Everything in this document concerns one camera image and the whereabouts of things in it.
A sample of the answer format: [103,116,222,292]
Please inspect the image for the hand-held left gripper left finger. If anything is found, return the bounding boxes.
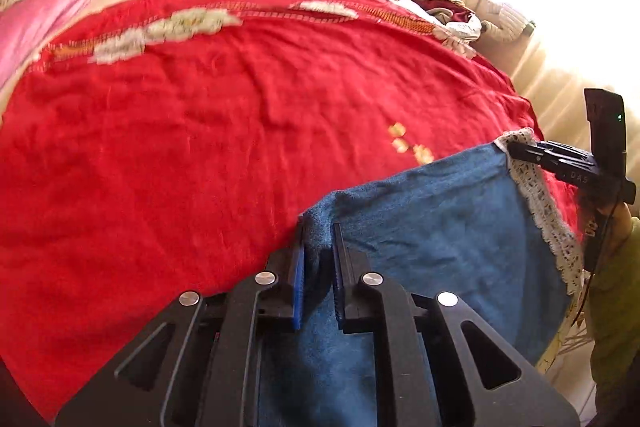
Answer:
[55,222,307,427]

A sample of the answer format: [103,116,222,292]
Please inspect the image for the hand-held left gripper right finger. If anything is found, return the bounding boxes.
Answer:
[331,222,581,427]

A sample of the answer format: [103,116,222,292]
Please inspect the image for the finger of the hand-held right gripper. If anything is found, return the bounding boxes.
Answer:
[507,142,594,174]
[520,139,594,164]

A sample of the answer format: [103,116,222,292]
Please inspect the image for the blue pants with lace trim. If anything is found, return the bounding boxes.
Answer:
[257,128,587,427]

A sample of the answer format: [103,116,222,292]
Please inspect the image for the person's right forearm green sleeve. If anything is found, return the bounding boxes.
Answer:
[585,216,640,414]

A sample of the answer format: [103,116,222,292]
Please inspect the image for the person's right hand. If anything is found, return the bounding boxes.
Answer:
[600,202,632,253]

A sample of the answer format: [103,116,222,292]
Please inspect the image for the cream curtain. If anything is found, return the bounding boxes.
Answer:
[435,0,640,148]

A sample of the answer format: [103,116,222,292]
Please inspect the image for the white patterned cloth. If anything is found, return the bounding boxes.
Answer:
[439,19,484,58]

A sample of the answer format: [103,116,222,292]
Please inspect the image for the white knit cloth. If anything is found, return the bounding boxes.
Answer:
[479,0,537,44]

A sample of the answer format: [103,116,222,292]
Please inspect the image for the dark red cloth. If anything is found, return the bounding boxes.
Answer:
[414,0,480,28]

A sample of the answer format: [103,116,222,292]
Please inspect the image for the red floral blanket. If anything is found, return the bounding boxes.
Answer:
[0,0,586,423]

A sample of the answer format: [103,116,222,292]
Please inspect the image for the pink quilt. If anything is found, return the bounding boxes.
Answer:
[0,0,94,88]

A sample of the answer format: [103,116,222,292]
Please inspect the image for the black cable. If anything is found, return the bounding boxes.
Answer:
[572,207,614,328]

